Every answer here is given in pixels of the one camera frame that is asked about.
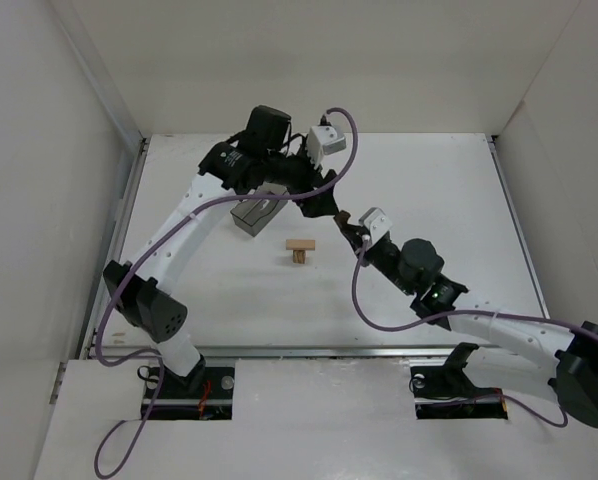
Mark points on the striped brown wood block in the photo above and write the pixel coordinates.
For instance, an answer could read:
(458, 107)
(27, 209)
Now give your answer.
(299, 256)

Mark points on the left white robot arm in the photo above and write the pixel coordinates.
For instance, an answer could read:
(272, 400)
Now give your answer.
(141, 288)

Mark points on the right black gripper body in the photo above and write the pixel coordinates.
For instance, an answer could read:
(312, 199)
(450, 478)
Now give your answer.
(364, 241)

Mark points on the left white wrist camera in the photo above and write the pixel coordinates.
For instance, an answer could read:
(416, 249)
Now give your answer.
(322, 141)

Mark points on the light wood rectangular block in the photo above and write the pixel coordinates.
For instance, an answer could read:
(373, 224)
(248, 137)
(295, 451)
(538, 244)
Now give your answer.
(301, 244)

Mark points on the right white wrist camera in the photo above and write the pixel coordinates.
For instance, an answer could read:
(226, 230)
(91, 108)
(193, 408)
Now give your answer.
(375, 225)

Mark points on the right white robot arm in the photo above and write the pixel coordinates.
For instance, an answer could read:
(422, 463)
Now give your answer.
(507, 352)

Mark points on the grey translucent plastic bin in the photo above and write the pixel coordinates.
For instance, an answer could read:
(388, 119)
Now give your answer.
(252, 216)

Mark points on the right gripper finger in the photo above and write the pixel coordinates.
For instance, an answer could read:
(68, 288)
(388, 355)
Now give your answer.
(354, 235)
(343, 216)

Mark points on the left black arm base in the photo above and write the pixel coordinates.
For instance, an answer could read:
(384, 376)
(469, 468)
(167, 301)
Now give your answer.
(208, 398)

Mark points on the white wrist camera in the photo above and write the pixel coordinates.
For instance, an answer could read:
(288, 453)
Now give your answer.
(375, 225)
(322, 141)

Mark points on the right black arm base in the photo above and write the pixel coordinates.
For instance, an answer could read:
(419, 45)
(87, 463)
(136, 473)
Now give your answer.
(444, 392)

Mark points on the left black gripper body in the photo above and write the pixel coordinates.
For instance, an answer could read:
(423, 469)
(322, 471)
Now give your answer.
(312, 188)

